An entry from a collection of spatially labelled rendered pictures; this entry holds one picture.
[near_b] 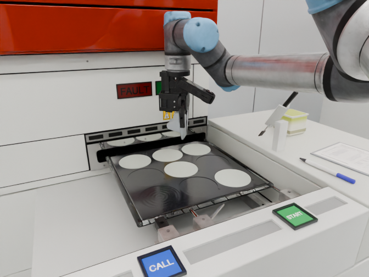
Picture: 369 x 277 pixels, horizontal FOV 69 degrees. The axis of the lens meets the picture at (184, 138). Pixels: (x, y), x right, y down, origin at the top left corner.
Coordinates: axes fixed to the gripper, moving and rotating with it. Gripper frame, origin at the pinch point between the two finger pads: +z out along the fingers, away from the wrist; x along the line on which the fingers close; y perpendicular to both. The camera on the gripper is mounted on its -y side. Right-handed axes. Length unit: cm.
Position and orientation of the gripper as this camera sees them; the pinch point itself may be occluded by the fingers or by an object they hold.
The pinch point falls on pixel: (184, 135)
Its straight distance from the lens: 84.7
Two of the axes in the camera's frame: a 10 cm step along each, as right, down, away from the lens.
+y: -9.8, -0.6, 1.6
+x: -1.8, 3.6, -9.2
